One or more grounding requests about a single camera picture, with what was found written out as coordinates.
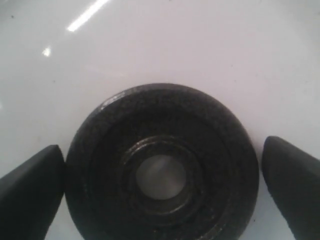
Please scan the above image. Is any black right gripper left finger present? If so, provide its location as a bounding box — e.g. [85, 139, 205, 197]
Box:
[0, 145, 65, 240]

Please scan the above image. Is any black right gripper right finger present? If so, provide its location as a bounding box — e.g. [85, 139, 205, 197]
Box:
[261, 136, 320, 240]

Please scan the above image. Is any black weight plate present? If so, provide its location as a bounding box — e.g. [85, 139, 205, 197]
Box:
[65, 83, 259, 240]

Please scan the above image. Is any white plastic tray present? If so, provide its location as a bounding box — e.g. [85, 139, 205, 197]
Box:
[0, 0, 320, 240]

